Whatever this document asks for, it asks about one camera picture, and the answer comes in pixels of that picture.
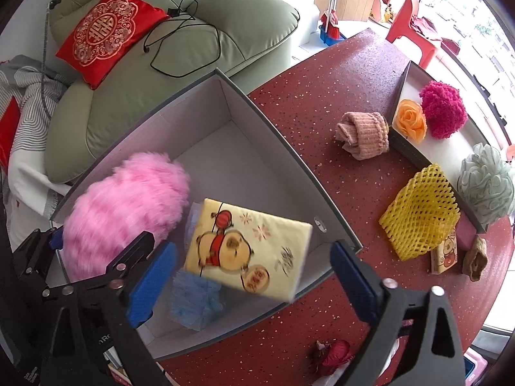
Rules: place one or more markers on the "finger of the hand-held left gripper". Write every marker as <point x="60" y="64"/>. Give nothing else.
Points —
<point x="134" y="249"/>
<point x="34" y="253"/>

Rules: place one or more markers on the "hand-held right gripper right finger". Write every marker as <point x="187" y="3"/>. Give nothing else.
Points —
<point x="354" y="285"/>

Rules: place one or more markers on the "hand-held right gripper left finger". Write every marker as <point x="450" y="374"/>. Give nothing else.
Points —
<point x="153" y="285"/>

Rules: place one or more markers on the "pink fluffy duster head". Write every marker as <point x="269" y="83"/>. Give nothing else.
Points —
<point x="120" y="209"/>

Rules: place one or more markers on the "blue fluffy duster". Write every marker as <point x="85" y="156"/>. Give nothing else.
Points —
<point x="195" y="301"/>

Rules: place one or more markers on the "dark red artificial flower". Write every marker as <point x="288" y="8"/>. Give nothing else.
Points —
<point x="336" y="356"/>

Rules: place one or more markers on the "yellow cartoon tissue pack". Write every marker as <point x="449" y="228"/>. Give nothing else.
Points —
<point x="241" y="245"/>

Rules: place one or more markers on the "large grey storage box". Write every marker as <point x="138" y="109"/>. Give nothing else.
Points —
<point x="225" y="148"/>

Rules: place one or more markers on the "small cartoon tissue pack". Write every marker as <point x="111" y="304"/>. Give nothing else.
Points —
<point x="445" y="257"/>

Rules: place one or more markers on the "yellow foam fruit net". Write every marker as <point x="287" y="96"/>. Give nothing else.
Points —
<point x="418" y="213"/>

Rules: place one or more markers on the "small tan knitted cup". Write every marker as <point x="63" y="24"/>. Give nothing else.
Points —
<point x="474" y="259"/>

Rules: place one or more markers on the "plain red cushion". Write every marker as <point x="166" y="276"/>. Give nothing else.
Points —
<point x="7" y="132"/>

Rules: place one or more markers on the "green leather sofa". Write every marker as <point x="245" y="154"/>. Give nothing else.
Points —
<point x="141" y="100"/>

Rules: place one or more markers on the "pink knitted sock roll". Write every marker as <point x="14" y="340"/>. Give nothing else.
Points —
<point x="362" y="134"/>

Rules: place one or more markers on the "grey striped white blanket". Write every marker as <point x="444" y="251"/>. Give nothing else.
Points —
<point x="32" y="100"/>

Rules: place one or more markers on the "shallow grey box lid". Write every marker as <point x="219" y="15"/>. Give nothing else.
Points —
<point x="446" y="148"/>

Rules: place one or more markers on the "green mesh bath loofah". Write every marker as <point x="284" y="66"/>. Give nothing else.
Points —
<point x="487" y="187"/>

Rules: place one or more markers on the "orange artificial rose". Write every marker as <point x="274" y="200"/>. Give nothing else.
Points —
<point x="410" y="120"/>

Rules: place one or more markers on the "magenta fluffy pompom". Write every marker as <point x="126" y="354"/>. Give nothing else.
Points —
<point x="442" y="108"/>

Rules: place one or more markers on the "red embroidered cushion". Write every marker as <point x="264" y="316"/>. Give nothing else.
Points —
<point x="108" y="34"/>

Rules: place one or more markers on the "blue dustpan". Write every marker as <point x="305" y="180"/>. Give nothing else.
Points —
<point x="326" y="37"/>

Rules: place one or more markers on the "red broom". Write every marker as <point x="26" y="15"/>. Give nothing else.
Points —
<point x="333" y="28"/>

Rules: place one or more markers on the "red plastic chair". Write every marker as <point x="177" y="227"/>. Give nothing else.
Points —
<point x="408" y="24"/>

